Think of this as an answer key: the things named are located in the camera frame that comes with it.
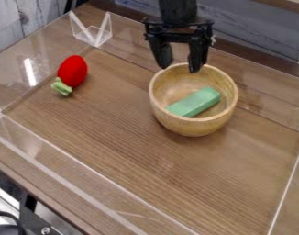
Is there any black table clamp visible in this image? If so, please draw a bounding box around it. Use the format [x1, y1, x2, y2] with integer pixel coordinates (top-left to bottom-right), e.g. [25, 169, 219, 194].
[20, 194, 64, 235]

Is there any clear acrylic corner bracket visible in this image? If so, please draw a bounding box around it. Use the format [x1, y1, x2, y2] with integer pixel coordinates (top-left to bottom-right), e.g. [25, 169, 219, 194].
[68, 12, 112, 48]

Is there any black cable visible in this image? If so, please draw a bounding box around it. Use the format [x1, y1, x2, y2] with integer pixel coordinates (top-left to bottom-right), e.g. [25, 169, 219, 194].
[0, 210, 24, 229]

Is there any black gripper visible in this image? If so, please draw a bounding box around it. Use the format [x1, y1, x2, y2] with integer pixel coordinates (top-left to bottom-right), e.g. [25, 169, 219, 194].
[141, 17, 215, 73]

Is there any red plush strawberry toy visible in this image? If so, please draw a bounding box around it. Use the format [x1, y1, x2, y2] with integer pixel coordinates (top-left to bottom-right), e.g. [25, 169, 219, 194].
[52, 55, 88, 96]

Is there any green rectangular block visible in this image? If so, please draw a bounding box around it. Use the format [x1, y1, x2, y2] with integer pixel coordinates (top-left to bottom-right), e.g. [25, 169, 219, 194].
[167, 87, 221, 118]

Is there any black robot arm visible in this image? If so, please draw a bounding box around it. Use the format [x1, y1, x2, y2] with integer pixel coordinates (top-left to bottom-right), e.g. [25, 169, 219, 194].
[141, 0, 215, 73]

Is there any clear acrylic tray wall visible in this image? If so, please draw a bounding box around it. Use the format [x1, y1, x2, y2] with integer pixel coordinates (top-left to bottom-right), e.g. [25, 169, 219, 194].
[0, 112, 199, 235]

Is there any light wooden bowl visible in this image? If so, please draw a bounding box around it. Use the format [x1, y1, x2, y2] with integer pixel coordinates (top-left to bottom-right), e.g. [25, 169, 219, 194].
[148, 62, 239, 137]

